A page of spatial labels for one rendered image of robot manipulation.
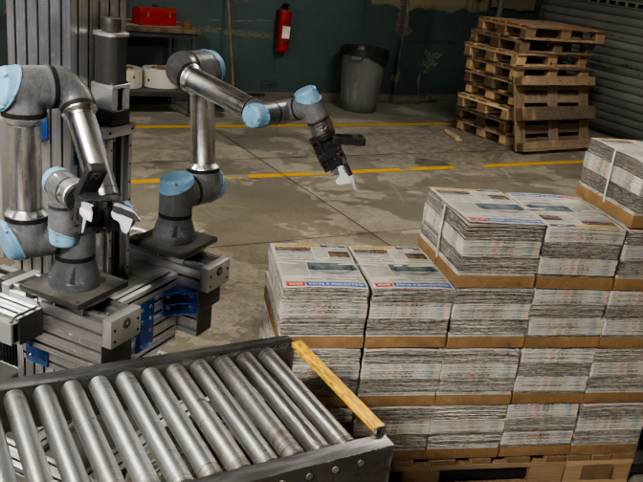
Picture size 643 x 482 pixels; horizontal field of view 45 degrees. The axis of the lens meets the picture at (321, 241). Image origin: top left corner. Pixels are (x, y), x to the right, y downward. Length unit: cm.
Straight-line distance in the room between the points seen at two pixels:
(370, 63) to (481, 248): 698
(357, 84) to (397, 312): 706
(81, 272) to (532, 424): 169
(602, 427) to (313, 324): 124
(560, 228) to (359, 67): 695
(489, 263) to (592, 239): 37
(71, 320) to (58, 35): 83
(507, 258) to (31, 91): 155
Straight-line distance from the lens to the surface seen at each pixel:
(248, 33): 939
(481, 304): 268
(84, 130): 216
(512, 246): 264
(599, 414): 314
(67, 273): 236
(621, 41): 1060
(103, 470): 170
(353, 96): 953
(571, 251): 274
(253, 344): 215
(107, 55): 244
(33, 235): 227
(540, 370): 292
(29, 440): 180
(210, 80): 253
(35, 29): 251
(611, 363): 304
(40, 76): 218
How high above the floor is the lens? 184
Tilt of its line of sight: 21 degrees down
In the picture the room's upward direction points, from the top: 7 degrees clockwise
